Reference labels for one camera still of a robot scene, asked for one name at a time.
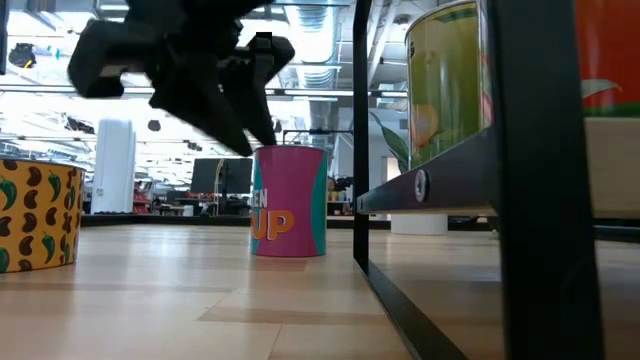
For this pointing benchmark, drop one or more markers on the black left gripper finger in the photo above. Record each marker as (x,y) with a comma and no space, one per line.
(255,100)
(200,100)

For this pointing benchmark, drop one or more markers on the pink teal soup can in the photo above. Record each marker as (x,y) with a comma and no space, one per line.
(295,200)

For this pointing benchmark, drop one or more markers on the yellow bean and pepper can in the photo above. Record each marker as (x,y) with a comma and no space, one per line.
(40,215)

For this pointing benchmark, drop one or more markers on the green fruit can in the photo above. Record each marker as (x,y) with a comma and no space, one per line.
(440,75)

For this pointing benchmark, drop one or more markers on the red tomato can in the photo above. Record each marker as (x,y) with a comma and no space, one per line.
(610,50)

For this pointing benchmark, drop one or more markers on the black framed wooden shelf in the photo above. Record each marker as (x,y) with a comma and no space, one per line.
(545,200)

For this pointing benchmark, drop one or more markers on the black ceiling dome lamp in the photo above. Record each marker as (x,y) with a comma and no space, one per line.
(21,55)
(279,126)
(154,125)

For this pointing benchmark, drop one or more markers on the black computer monitor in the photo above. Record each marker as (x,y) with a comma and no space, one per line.
(235,175)

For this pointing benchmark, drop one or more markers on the long ceiling light strip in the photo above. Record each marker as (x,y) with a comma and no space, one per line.
(30,90)

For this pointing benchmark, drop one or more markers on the white pillar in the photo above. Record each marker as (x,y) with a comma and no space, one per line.
(114,165)

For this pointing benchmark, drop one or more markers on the red storage rack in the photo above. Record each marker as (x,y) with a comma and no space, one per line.
(141,200)

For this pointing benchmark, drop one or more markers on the snake plant in white pot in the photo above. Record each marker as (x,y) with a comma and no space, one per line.
(419,225)

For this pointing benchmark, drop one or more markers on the silver air duct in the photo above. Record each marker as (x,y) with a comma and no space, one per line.
(320,70)

